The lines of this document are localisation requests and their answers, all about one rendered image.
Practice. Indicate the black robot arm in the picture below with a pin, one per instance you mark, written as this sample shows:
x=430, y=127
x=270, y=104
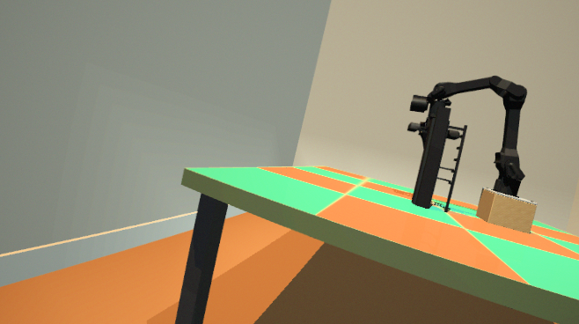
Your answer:
x=513, y=96

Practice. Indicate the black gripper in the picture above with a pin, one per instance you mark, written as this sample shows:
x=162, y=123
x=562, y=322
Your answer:
x=451, y=134

